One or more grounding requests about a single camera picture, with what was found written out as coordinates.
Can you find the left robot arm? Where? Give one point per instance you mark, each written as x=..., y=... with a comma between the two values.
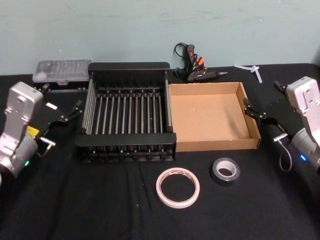
x=17, y=112

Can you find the black rack with steel bars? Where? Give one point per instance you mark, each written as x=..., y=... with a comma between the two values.
x=125, y=143

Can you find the shallow brown cardboard tray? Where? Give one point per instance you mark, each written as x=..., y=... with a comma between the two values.
x=207, y=117

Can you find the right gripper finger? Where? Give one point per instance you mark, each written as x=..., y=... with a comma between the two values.
x=252, y=111
x=280, y=86

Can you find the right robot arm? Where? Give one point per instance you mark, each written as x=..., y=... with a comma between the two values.
x=305, y=100

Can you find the roll of white tape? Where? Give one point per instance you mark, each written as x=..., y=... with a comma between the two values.
x=175, y=204

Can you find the clear plastic case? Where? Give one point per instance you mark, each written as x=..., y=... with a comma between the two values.
x=62, y=70

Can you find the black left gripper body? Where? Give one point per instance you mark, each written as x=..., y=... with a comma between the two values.
x=47, y=115

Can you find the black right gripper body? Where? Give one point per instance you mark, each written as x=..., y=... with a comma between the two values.
x=280, y=117

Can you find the roll of silver tape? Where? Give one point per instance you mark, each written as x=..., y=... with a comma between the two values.
x=225, y=181

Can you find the black table cloth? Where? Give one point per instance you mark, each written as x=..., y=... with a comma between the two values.
x=100, y=200

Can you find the white three-armed plastic piece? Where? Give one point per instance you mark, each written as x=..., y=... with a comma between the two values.
x=255, y=69

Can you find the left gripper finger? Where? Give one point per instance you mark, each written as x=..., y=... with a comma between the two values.
x=45, y=88
x=75, y=111

